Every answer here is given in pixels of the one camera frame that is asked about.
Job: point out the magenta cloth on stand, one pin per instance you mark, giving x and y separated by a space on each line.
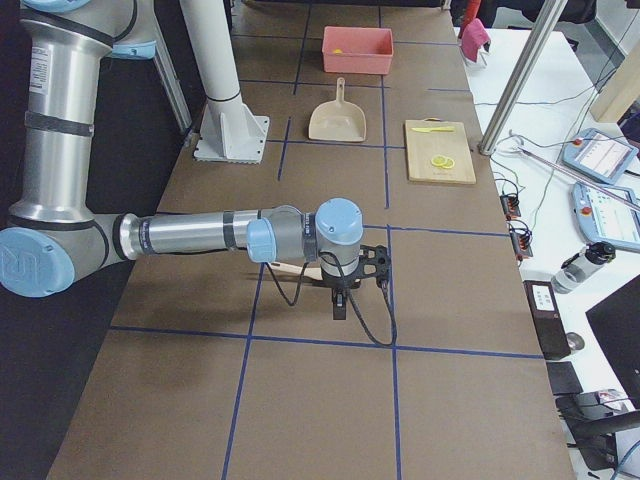
475 42

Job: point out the orange connector board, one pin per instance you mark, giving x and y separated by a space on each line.
510 204
521 239

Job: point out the metal rod with green tip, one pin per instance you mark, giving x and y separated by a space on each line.
522 143

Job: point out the yellow plastic toy knife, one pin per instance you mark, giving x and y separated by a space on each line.
433 129

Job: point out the teach pendant tablet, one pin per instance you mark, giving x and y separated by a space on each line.
602 218
599 156

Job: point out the beige plastic dustpan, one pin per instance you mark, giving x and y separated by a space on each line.
338 120

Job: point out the wooden cutting board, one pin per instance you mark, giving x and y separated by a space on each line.
422 147

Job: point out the white mounting post with base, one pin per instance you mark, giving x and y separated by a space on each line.
229 131

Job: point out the wooden hand brush black bristles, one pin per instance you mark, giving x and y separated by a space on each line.
285 272

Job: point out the pink plastic bin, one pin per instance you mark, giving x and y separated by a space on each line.
366 50

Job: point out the black computer monitor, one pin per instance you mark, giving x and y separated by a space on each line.
614 322

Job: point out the near teach pendant tablet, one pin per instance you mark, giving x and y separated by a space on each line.
602 218

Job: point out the far teach pendant tablet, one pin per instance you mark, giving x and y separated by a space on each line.
599 156

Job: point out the aluminium frame post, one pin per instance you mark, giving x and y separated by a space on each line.
543 27

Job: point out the clear water bottle black cap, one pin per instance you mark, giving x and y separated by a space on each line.
582 265

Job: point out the black box with labels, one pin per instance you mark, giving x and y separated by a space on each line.
546 319

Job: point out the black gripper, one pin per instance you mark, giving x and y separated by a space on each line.
338 286

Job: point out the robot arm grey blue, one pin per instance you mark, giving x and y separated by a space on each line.
132 159

